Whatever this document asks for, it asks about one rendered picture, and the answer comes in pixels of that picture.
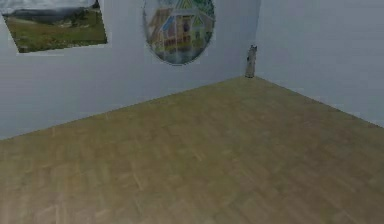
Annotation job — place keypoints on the small grey statuette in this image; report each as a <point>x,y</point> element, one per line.
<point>251,62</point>

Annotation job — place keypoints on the round colourful wall picture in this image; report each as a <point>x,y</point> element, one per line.
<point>179,30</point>

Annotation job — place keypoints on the green landscape wall picture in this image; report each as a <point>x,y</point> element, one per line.
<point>56,30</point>

